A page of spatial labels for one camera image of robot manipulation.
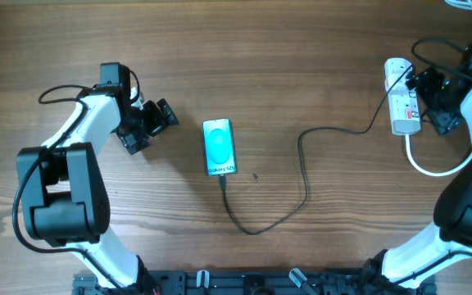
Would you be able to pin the smartphone with teal screen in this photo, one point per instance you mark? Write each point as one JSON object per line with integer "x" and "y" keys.
{"x": 219, "y": 147}

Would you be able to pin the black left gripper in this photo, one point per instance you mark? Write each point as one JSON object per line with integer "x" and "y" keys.
{"x": 156, "y": 124}

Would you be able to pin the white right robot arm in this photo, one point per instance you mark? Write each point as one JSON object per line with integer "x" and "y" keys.
{"x": 448, "y": 238}

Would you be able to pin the white charger plug adapter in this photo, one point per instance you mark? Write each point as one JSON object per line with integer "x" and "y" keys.
{"x": 396, "y": 81}

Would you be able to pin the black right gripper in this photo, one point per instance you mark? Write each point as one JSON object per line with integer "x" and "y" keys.
{"x": 442, "y": 122}

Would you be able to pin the white power strip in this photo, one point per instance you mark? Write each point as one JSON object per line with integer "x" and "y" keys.
{"x": 403, "y": 106}

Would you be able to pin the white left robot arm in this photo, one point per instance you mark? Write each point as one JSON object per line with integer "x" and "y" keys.
{"x": 61, "y": 204}

